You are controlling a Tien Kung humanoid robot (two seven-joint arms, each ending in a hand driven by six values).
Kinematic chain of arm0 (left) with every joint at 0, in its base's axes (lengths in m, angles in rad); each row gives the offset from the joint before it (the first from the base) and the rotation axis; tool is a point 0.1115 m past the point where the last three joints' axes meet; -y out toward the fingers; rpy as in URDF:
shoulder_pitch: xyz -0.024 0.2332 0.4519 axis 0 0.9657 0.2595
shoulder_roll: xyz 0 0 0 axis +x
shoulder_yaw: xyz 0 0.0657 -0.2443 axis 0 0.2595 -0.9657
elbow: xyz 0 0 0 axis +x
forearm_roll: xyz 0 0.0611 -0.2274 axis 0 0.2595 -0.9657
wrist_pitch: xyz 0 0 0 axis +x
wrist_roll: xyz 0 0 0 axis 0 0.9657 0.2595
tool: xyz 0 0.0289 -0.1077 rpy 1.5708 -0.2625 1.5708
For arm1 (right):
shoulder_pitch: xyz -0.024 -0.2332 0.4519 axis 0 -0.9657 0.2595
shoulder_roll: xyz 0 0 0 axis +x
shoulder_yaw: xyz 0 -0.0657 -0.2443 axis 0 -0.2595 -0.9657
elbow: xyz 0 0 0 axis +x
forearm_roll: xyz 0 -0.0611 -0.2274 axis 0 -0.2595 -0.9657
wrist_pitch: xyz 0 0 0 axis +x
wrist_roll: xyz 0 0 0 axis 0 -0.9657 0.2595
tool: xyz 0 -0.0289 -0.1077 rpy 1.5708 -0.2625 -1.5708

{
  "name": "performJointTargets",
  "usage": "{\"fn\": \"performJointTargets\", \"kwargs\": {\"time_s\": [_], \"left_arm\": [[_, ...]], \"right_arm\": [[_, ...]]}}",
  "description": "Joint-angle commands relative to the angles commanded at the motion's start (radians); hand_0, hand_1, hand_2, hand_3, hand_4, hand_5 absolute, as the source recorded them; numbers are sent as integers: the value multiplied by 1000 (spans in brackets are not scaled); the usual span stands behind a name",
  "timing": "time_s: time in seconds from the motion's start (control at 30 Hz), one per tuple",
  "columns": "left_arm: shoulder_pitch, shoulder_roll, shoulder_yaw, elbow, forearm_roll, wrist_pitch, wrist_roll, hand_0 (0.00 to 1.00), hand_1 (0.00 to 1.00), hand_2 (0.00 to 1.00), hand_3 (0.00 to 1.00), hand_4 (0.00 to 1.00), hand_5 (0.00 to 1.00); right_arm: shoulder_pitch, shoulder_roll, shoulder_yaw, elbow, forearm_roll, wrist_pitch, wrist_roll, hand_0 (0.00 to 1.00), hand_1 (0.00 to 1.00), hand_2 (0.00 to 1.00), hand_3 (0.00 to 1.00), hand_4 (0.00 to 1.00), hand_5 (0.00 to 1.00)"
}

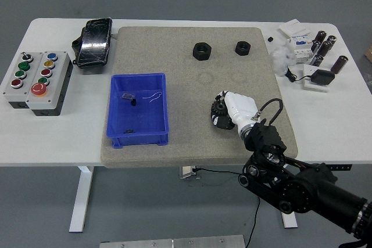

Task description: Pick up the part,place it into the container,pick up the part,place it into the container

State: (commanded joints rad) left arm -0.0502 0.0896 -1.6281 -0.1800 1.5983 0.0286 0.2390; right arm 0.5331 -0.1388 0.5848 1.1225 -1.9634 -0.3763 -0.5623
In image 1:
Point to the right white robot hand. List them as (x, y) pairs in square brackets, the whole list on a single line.
[(239, 107)]

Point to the black toothed gear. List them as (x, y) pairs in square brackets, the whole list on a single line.
[(218, 110)]

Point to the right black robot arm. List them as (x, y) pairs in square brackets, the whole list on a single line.
[(305, 192)]

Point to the small black hex nut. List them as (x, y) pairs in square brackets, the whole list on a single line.
[(243, 48)]

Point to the large black hex nut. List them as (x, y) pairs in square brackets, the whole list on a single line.
[(201, 51)]

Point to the blue plastic box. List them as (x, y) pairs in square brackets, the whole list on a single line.
[(138, 118)]

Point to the brown cardboard box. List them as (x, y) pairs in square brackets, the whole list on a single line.
[(369, 53)]

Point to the grey emergency-stop control box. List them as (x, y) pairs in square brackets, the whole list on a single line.
[(55, 91)]

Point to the grey four-button control box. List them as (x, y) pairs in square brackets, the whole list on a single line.
[(14, 94)]

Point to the grey-brown foam mat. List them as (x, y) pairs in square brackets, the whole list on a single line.
[(189, 85)]

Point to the clear plastic bag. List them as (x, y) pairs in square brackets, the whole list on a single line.
[(279, 59)]

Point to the small black cube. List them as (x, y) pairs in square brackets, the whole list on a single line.
[(271, 39)]

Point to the white socket plate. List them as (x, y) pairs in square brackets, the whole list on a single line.
[(315, 87)]

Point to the silver power strip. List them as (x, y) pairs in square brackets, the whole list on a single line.
[(187, 172)]

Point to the white circuit breaker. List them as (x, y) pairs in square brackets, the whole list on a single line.
[(302, 49)]

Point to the black power adapter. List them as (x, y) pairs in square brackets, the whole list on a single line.
[(322, 77)]

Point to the dark cylindrical capacitor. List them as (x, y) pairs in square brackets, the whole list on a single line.
[(315, 46), (331, 40), (339, 64), (320, 36), (316, 60), (325, 48)]

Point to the tiny black piece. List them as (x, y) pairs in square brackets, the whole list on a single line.
[(134, 102)]

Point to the small dark scrap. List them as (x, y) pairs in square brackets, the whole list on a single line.
[(128, 96)]

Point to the small black part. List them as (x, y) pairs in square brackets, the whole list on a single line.
[(128, 131)]

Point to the black under-table bar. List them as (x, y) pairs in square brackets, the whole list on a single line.
[(341, 167)]

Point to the white table leg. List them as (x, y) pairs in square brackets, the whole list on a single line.
[(290, 221), (81, 198)]

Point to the grey metal plate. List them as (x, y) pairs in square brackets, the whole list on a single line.
[(171, 242)]

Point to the black wrapped device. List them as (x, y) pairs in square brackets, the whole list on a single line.
[(93, 41)]

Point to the white switch plate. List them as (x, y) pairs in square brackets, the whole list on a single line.
[(293, 28)]

